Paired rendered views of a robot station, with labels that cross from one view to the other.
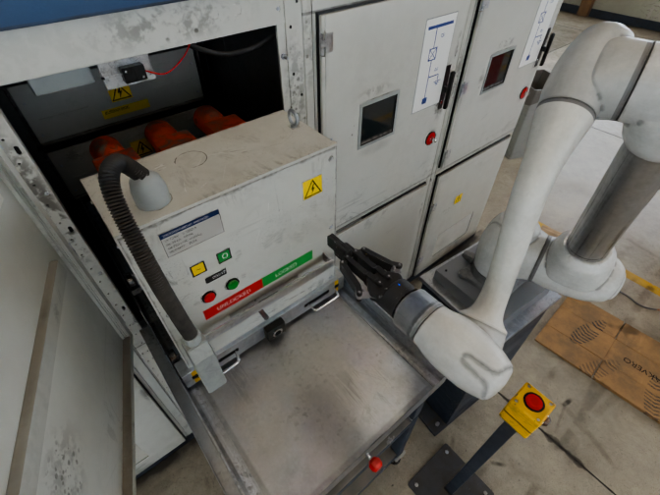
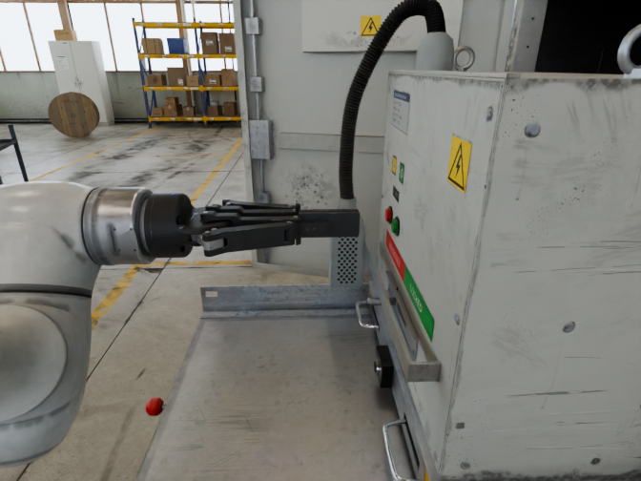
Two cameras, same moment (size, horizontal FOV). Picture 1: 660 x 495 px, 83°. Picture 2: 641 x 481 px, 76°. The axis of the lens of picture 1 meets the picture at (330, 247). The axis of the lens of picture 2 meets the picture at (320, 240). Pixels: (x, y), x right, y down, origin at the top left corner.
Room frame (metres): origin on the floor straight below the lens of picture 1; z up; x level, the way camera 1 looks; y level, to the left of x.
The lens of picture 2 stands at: (0.85, -0.39, 1.40)
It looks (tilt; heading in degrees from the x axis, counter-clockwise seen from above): 23 degrees down; 127
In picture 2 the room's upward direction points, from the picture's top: straight up
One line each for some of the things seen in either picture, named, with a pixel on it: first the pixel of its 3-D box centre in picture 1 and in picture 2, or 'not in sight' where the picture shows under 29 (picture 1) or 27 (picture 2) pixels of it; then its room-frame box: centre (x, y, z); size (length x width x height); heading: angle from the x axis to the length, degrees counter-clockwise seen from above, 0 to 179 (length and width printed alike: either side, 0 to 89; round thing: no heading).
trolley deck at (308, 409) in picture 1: (288, 355); (353, 399); (0.55, 0.12, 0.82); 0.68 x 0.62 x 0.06; 39
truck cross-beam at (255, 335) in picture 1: (268, 320); (403, 365); (0.62, 0.18, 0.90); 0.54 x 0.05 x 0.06; 129
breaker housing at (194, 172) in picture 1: (210, 212); (565, 234); (0.80, 0.33, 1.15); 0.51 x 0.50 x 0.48; 39
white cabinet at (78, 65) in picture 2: not in sight; (83, 85); (-10.26, 4.72, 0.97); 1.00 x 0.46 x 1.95; 39
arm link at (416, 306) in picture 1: (416, 313); (130, 225); (0.41, -0.17, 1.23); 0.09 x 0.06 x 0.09; 129
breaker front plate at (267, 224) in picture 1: (259, 266); (405, 238); (0.60, 0.17, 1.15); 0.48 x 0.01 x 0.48; 129
